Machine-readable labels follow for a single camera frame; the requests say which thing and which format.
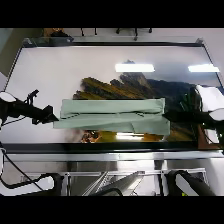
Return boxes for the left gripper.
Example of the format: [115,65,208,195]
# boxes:
[31,104,61,126]

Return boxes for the pale green shirt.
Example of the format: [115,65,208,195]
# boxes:
[52,97,172,136]

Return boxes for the silver frame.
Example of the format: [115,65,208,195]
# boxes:
[0,149,224,197]

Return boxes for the black cable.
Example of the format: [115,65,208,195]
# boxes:
[0,141,45,188]

